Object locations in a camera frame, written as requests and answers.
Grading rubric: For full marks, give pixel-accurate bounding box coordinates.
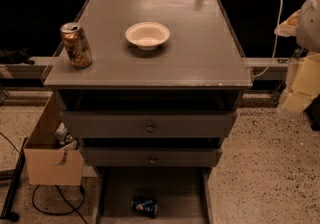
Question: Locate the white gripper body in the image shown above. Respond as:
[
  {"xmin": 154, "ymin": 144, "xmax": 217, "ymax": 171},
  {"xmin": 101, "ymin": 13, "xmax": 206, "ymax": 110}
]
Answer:
[{"xmin": 290, "ymin": 52, "xmax": 320, "ymax": 100}]

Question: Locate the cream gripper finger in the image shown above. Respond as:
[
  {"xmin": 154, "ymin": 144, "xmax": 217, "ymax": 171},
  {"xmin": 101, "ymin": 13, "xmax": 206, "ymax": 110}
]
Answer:
[
  {"xmin": 277, "ymin": 92, "xmax": 312, "ymax": 117},
  {"xmin": 274, "ymin": 10, "xmax": 301, "ymax": 37}
]

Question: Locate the blue pepsi can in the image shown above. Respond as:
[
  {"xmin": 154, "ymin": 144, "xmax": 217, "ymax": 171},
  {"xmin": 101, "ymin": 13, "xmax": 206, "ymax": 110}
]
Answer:
[{"xmin": 131, "ymin": 197, "xmax": 159, "ymax": 218}]

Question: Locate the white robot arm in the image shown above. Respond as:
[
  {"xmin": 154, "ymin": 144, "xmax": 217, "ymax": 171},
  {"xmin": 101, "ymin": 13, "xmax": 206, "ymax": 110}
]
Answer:
[{"xmin": 274, "ymin": 0, "xmax": 320, "ymax": 115}]

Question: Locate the grey drawer cabinet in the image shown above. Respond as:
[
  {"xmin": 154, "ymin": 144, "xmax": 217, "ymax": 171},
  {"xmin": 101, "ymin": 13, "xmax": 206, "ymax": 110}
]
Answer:
[{"xmin": 43, "ymin": 0, "xmax": 253, "ymax": 168}]

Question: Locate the grey bottom drawer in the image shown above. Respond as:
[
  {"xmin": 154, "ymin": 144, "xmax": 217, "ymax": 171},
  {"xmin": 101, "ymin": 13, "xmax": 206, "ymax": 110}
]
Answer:
[{"xmin": 92, "ymin": 167, "xmax": 214, "ymax": 224}]

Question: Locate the grey drawer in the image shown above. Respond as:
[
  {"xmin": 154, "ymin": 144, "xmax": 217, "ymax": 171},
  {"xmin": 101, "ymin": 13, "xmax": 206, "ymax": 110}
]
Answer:
[
  {"xmin": 80, "ymin": 147, "xmax": 222, "ymax": 168},
  {"xmin": 92, "ymin": 167, "xmax": 214, "ymax": 224},
  {"xmin": 60, "ymin": 111, "xmax": 237, "ymax": 138}
]

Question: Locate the grey top drawer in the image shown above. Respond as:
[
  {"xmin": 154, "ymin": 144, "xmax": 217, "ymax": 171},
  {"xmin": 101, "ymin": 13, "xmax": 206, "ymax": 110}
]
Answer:
[{"xmin": 60, "ymin": 111, "xmax": 237, "ymax": 138}]

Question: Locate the grey middle drawer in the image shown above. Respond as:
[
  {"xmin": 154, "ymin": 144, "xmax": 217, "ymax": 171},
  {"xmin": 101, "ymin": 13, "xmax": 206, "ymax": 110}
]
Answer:
[{"xmin": 80, "ymin": 147, "xmax": 222, "ymax": 168}]

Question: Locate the gold soda can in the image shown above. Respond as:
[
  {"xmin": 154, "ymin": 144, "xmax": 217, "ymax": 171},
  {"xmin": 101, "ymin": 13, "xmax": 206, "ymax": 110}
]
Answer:
[{"xmin": 60, "ymin": 22, "xmax": 92, "ymax": 68}]

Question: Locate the white paper bowl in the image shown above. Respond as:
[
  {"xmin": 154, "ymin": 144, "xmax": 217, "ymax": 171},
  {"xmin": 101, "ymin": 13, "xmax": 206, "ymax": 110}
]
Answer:
[{"xmin": 125, "ymin": 22, "xmax": 170, "ymax": 51}]

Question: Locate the crumpled trash in box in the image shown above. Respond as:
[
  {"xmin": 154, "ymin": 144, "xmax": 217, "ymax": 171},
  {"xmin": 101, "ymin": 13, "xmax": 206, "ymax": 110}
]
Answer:
[{"xmin": 54, "ymin": 123, "xmax": 78, "ymax": 150}]

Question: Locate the cardboard box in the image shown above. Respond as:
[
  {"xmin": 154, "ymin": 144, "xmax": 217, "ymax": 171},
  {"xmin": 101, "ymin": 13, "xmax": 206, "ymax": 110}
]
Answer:
[{"xmin": 24, "ymin": 95, "xmax": 84, "ymax": 186}]

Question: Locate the black stand leg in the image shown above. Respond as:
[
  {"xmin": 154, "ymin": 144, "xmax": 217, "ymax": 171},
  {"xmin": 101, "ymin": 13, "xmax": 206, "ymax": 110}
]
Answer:
[{"xmin": 0, "ymin": 139, "xmax": 26, "ymax": 224}]

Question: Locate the white hanging cable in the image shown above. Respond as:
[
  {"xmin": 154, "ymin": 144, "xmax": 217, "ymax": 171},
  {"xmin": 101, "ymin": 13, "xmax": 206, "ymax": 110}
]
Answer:
[{"xmin": 250, "ymin": 0, "xmax": 284, "ymax": 79}]

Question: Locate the black floor cable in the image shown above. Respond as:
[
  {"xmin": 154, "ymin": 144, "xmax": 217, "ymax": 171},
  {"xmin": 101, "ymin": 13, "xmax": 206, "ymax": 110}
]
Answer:
[{"xmin": 31, "ymin": 184, "xmax": 88, "ymax": 224}]

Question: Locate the black object on rail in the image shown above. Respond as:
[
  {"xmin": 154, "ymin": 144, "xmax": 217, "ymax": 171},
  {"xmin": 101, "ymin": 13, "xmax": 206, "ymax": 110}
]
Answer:
[{"xmin": 0, "ymin": 48, "xmax": 35, "ymax": 65}]

